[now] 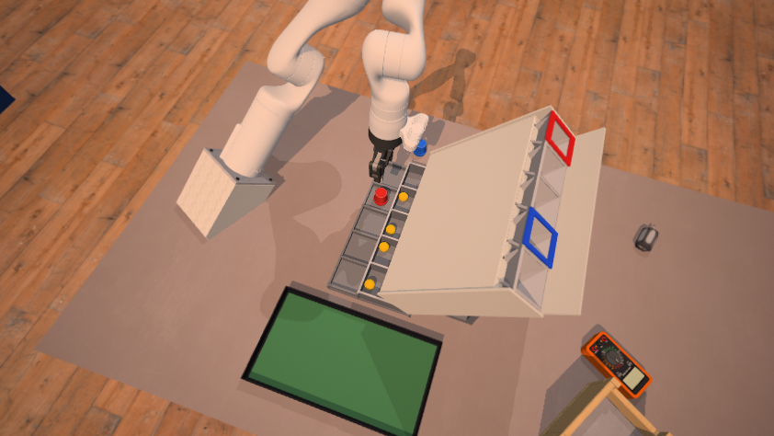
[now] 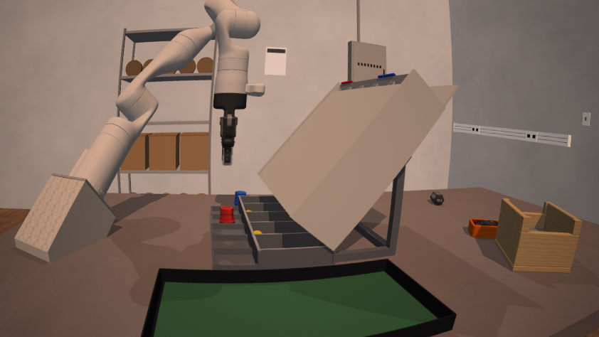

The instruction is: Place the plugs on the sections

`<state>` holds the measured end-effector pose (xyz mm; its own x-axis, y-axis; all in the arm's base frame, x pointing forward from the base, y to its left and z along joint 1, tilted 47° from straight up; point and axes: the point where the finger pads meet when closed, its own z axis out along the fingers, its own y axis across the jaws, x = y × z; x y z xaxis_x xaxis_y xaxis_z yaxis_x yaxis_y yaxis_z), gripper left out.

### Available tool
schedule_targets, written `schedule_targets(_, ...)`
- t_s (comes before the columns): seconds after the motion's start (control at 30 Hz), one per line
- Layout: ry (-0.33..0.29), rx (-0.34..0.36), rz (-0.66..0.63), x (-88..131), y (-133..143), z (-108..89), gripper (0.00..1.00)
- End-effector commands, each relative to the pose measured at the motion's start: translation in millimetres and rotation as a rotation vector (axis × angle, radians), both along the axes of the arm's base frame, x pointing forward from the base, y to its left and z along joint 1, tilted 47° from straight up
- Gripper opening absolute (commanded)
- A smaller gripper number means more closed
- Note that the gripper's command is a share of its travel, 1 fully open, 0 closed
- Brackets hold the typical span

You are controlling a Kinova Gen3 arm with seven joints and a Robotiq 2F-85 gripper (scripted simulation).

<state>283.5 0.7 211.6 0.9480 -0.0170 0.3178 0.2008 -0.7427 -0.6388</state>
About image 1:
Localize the wooden crate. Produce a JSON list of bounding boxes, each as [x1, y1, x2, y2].
[[543, 378, 673, 436]]

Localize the blue funnel band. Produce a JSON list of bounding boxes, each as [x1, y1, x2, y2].
[[522, 207, 558, 269]]

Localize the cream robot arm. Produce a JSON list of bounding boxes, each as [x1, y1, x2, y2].
[[220, 0, 428, 178]]

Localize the orange digital multimeter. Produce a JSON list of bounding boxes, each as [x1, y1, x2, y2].
[[581, 331, 652, 399]]

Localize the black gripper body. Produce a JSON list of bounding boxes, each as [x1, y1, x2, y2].
[[369, 128, 403, 160]]

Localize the red plug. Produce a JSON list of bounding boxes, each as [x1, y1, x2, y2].
[[373, 188, 388, 206]]

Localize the green tray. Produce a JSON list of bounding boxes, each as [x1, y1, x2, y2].
[[244, 286, 443, 436]]

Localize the red funnel rim band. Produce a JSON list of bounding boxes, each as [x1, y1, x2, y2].
[[545, 110, 575, 166]]

